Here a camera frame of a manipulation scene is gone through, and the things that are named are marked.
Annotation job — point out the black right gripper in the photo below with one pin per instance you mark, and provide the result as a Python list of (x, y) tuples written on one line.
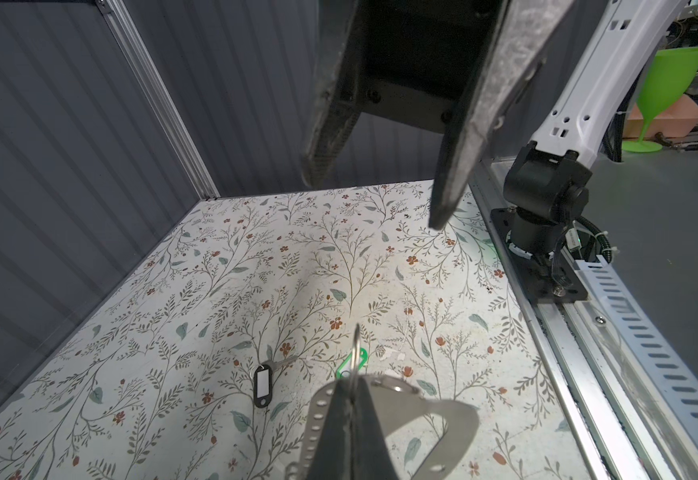
[(424, 64)]

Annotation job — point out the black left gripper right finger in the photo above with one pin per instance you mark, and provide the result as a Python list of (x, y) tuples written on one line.
[(369, 454)]

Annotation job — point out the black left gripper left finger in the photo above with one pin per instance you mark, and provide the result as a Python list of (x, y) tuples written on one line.
[(327, 443)]

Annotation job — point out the green key tag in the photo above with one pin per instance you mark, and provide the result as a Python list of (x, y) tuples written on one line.
[(344, 368)]

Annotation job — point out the silver metal keyring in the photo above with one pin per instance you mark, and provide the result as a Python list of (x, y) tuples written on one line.
[(355, 357)]

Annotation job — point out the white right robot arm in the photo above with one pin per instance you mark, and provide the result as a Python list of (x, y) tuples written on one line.
[(545, 189)]

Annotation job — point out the black key tag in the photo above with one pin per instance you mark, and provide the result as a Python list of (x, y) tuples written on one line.
[(262, 385)]

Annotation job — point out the green plastic goblet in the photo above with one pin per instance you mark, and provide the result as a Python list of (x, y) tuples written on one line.
[(669, 76)]

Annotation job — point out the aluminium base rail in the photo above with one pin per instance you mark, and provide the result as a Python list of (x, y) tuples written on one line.
[(623, 427)]

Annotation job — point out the white slotted cable duct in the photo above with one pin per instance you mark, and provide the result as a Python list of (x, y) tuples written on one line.
[(675, 381)]

